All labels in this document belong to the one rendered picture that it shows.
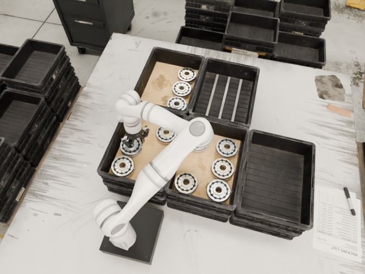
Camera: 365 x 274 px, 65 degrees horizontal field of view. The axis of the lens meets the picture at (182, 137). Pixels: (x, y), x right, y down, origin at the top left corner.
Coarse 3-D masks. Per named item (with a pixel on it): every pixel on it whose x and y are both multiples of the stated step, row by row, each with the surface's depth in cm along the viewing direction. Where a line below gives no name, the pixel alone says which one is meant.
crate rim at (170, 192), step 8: (208, 120) 136; (240, 128) 133; (248, 136) 131; (240, 168) 123; (240, 176) 121; (168, 184) 118; (240, 184) 119; (168, 192) 117; (176, 192) 117; (192, 200) 117; (200, 200) 115; (208, 200) 115; (224, 208) 115; (232, 208) 114
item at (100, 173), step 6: (180, 114) 137; (120, 126) 133; (114, 132) 131; (114, 138) 129; (108, 150) 126; (102, 162) 123; (102, 174) 120; (108, 174) 120; (120, 180) 120; (126, 180) 119; (132, 180) 119
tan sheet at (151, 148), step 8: (144, 120) 146; (152, 128) 144; (152, 136) 142; (144, 144) 139; (152, 144) 139; (160, 144) 139; (120, 152) 137; (144, 152) 137; (152, 152) 137; (136, 160) 135; (144, 160) 135; (136, 168) 133; (136, 176) 131
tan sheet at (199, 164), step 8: (216, 136) 142; (192, 152) 137; (200, 152) 138; (208, 152) 138; (184, 160) 135; (192, 160) 135; (200, 160) 135; (208, 160) 135; (232, 160) 136; (184, 168) 133; (192, 168) 133; (200, 168) 133; (208, 168) 133; (176, 176) 131; (200, 176) 131; (208, 176) 131; (232, 176) 132; (200, 184) 129; (200, 192) 127
